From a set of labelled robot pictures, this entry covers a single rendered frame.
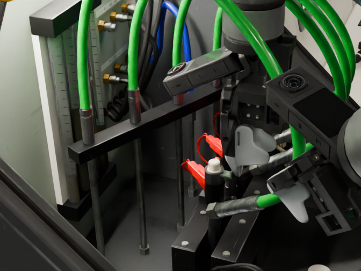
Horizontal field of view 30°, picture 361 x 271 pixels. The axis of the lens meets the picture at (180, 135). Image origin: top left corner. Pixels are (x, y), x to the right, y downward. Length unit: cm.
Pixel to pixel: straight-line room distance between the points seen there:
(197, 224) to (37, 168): 26
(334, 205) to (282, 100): 11
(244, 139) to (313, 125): 28
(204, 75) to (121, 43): 41
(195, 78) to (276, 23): 13
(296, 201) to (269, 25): 21
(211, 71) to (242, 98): 5
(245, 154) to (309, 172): 27
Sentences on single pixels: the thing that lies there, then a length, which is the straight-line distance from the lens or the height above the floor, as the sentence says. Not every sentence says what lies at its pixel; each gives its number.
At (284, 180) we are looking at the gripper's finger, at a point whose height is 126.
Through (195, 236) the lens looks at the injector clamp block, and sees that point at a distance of 102.
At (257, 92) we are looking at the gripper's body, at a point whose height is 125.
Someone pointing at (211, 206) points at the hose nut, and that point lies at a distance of 86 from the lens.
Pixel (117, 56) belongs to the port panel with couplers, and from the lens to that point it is 124.
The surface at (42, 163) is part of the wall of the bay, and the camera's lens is 108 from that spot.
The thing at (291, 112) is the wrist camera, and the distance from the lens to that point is 63.
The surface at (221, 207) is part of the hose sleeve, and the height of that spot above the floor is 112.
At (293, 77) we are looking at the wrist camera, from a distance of 65.
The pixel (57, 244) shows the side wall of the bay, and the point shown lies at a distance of 65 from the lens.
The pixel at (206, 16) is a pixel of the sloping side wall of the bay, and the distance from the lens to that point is 121.
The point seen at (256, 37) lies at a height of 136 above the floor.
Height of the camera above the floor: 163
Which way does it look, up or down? 31 degrees down
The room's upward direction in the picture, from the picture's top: 2 degrees counter-clockwise
